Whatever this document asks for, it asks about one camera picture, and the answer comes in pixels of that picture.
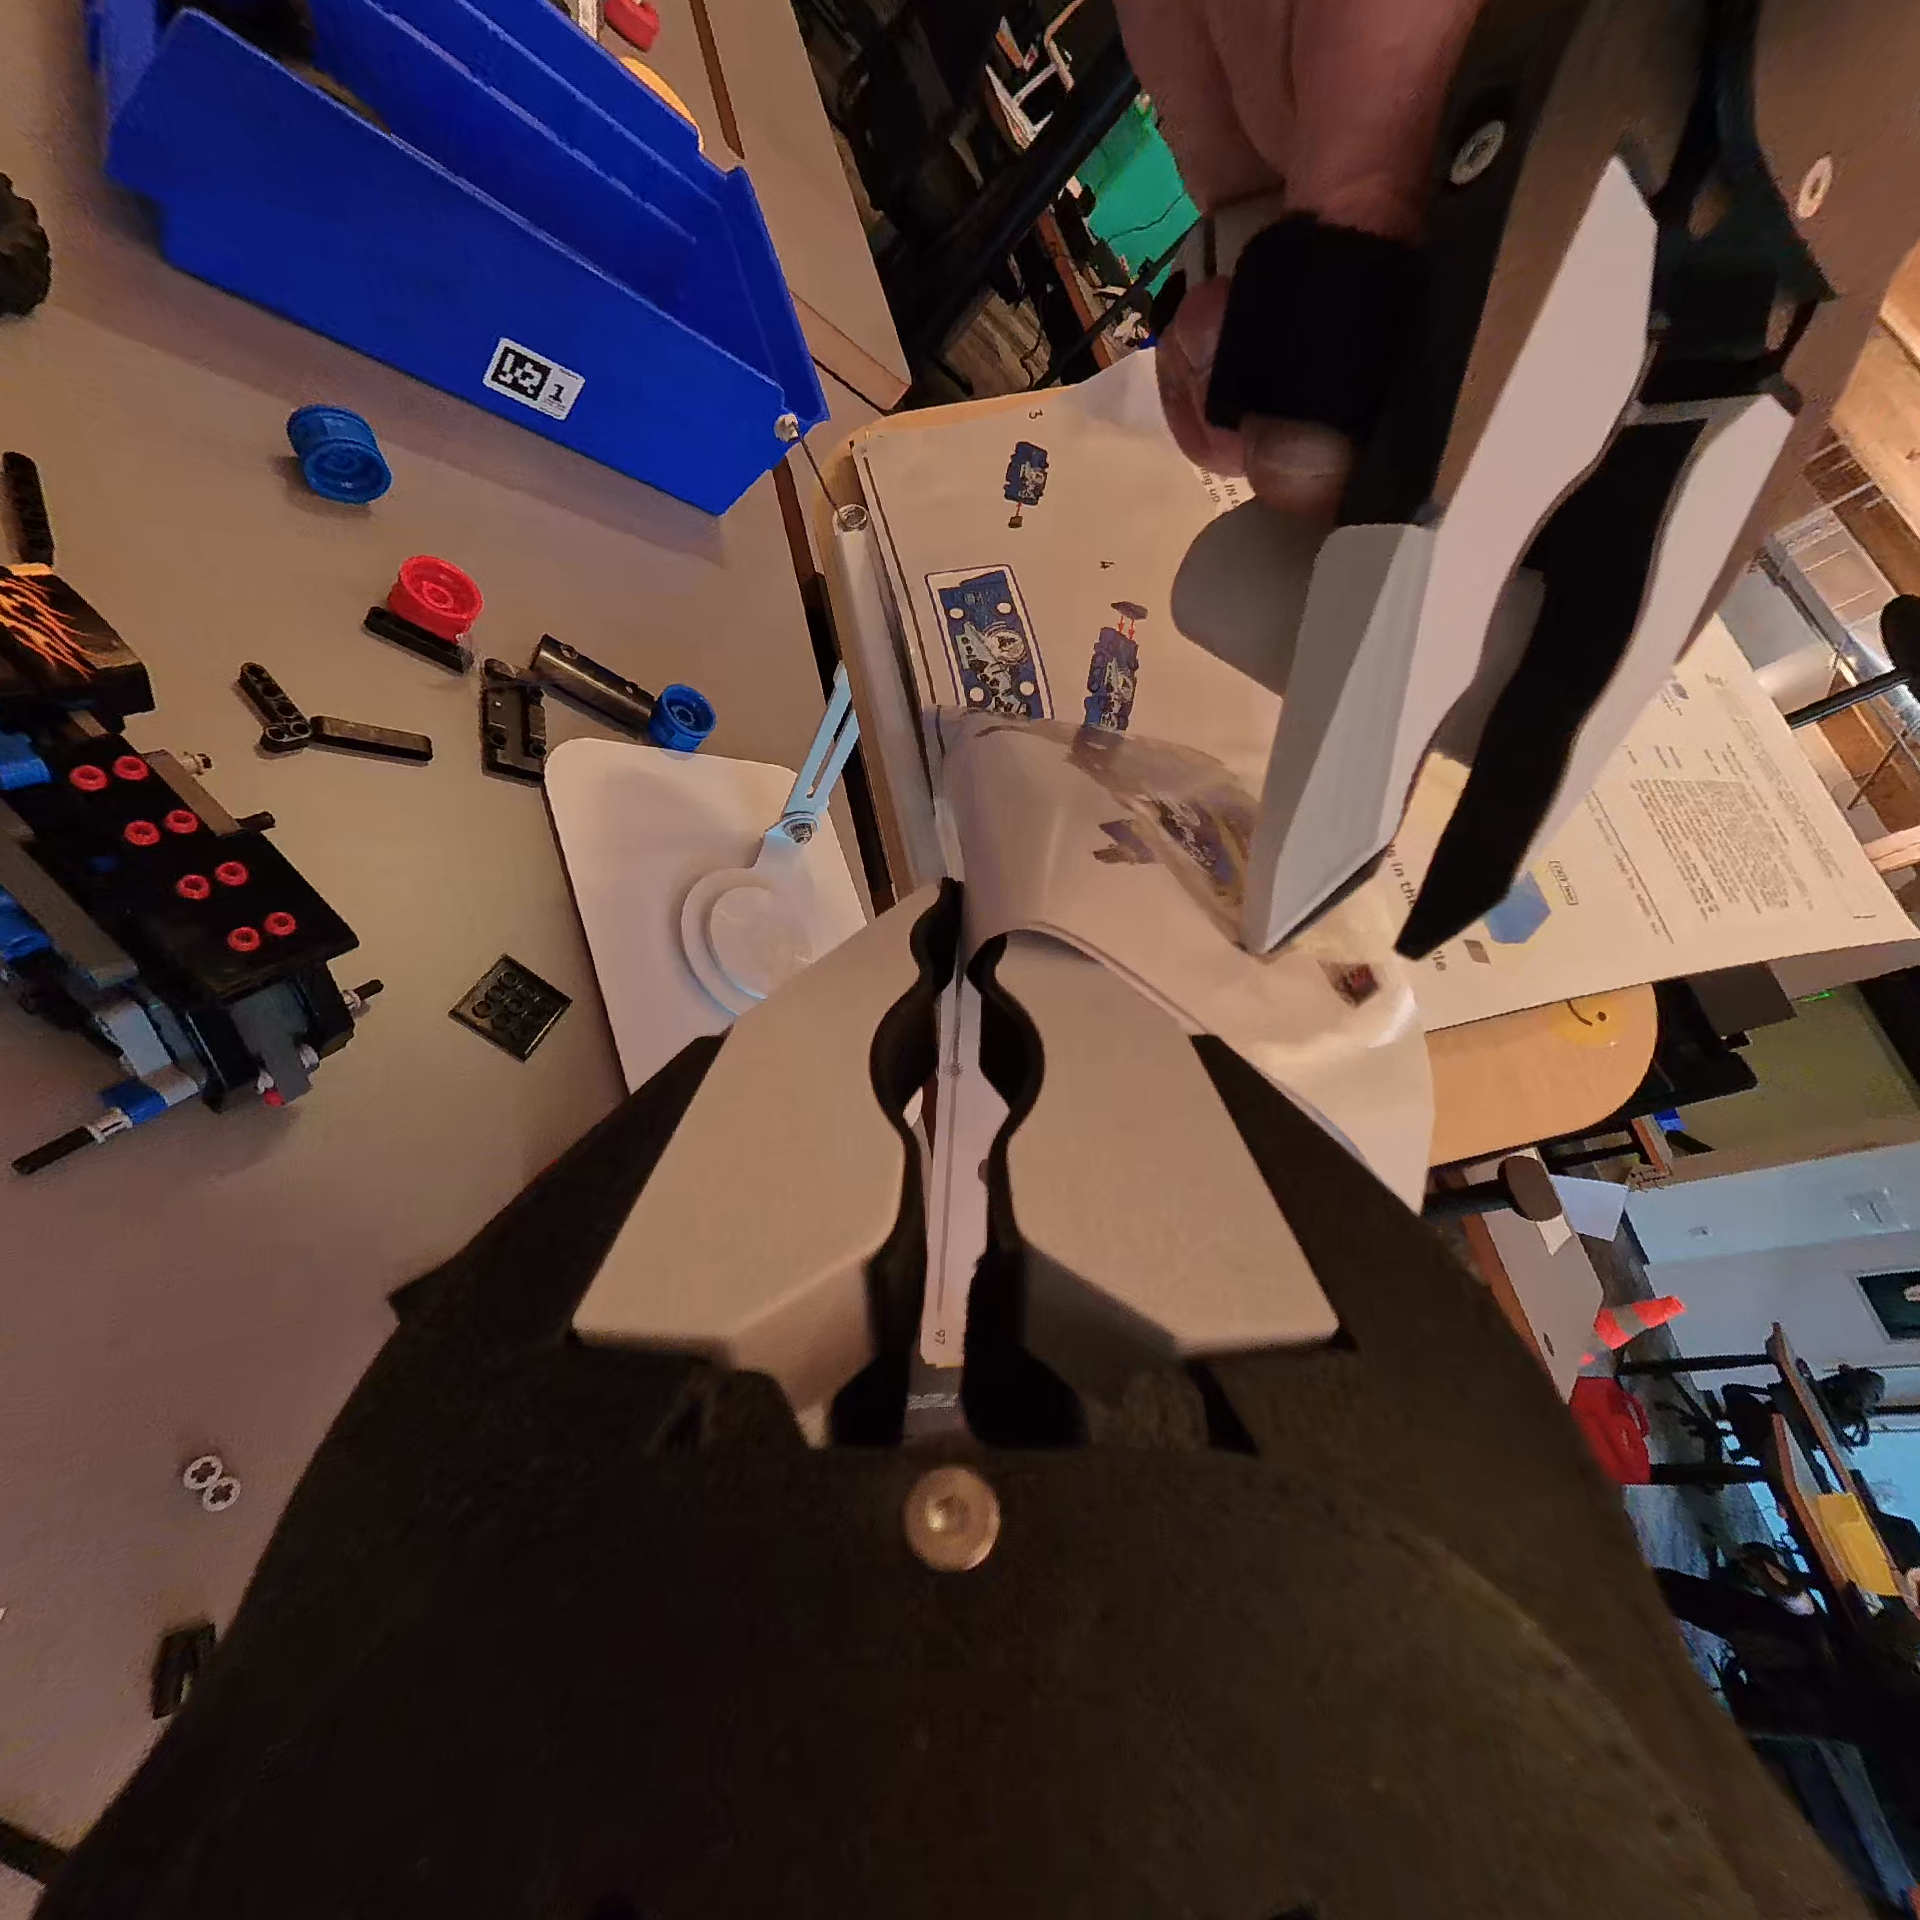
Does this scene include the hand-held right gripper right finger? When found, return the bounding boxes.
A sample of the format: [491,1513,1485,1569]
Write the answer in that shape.
[966,931,1340,1450]

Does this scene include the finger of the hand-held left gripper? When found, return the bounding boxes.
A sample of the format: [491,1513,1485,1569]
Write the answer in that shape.
[1391,394,1802,963]
[1240,158,1666,960]

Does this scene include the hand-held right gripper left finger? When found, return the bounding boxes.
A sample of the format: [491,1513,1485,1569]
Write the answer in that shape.
[574,884,963,1450]

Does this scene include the instruction booklet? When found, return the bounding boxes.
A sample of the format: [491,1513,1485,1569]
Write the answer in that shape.
[854,353,1434,1368]

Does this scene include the black block with red pins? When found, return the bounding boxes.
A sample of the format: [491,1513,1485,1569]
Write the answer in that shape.
[46,747,360,999]

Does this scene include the grey desk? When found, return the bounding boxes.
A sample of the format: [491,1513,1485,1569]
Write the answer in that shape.
[0,0,902,1847]

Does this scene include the person's left hand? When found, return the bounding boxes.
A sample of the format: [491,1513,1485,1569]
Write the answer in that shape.
[1117,0,1487,520]

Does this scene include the large printed instruction sheet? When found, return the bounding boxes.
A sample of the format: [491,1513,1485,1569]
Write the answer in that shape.
[1411,615,1920,1039]

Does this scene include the black studded square plate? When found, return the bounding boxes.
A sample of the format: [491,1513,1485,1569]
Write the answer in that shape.
[450,955,572,1063]

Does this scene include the green storage bin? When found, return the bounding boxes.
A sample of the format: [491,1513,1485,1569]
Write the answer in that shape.
[1076,97,1204,296]

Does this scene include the red cloth bag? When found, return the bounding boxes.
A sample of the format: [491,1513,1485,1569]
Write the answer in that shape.
[1568,1371,1654,1488]

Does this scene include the black beam with holes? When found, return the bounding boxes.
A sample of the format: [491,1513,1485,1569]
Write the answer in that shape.
[528,634,659,730]

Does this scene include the flat black beam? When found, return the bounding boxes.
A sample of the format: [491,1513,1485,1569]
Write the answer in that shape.
[364,604,478,676]

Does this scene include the red wheel rim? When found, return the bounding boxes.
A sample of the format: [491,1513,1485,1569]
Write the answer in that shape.
[387,556,484,635]

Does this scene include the neighbouring grey table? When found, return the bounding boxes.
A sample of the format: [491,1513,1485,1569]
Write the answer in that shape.
[690,0,911,409]

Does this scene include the yellow tape roll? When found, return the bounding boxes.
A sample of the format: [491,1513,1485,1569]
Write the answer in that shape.
[618,57,703,144]

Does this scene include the blue storage bin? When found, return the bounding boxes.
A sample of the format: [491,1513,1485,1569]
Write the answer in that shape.
[90,0,829,516]

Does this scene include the black rubber tyre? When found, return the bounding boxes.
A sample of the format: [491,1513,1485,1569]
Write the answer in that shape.
[0,171,55,319]

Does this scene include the black frame piece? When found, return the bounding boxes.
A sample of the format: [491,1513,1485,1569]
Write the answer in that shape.
[480,660,549,783]

